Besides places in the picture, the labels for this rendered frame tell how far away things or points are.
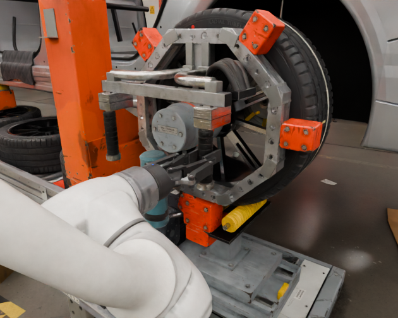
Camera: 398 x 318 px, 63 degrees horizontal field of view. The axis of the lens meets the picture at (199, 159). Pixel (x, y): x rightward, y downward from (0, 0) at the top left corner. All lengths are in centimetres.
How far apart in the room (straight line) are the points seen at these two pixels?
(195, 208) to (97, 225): 68
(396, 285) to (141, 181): 152
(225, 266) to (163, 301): 95
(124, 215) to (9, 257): 22
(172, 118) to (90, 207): 46
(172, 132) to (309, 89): 40
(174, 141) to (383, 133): 69
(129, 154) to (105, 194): 88
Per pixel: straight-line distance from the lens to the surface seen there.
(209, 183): 78
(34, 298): 174
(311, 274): 166
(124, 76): 93
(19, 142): 228
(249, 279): 133
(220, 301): 134
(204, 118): 73
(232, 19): 103
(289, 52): 95
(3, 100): 321
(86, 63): 121
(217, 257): 141
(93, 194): 52
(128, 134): 140
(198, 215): 114
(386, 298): 178
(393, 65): 119
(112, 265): 35
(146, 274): 40
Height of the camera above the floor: 110
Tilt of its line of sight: 21 degrees down
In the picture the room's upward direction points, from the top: straight up
